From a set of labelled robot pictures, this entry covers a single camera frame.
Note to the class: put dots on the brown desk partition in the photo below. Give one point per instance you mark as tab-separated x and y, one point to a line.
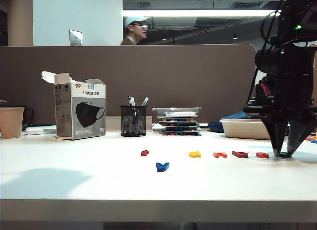
123	78

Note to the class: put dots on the black mesh pen holder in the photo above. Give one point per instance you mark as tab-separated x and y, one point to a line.
133	121

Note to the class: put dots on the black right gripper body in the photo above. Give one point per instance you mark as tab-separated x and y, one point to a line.
292	91

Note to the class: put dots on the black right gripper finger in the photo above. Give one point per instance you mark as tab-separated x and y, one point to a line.
297	133
277	133

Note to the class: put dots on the white marker pen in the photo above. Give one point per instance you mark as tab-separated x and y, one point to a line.
179	114

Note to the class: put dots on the red letter b magnet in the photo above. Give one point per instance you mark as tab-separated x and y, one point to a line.
240	154

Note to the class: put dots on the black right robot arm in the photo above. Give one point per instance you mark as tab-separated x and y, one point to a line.
284	59

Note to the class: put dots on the grey face mask box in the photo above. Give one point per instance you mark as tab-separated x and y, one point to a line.
79	111

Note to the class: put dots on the beige pulp bowl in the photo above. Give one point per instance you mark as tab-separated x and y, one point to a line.
242	131

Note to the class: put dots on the orange letter n magnet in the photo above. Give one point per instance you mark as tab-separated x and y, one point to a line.
220	155

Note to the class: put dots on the metal wall plate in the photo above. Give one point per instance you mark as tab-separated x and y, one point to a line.
75	38

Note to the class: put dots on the brown paper cup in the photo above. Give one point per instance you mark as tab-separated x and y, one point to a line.
11	123

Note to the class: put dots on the ceiling light strip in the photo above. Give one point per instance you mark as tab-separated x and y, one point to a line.
198	13

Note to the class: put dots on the green letter e magnet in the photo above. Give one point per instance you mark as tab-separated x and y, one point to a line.
284	155

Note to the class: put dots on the white earbuds case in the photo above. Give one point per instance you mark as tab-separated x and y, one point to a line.
34	131

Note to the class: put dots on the black silver pen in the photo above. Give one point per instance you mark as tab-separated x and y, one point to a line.
144	101
131	101

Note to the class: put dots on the person with light cap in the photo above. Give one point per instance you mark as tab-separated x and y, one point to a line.
135	31

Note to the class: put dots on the blue rubber slipper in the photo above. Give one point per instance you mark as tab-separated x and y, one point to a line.
215	127

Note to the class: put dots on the red plaid jacket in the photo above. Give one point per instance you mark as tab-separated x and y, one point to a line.
265	88

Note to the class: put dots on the orange letter s magnet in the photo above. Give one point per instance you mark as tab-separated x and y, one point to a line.
262	155

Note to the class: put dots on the white flat device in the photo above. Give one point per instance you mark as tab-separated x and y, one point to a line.
49	129

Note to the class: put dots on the red letter t magnet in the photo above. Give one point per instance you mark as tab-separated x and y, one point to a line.
144	153

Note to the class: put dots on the blue letter y magnet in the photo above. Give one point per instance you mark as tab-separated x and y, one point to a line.
162	166

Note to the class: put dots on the yellow letter a magnet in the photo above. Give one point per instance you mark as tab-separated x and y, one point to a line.
194	154

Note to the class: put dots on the red ceiling sign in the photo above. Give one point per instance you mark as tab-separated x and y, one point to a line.
201	33

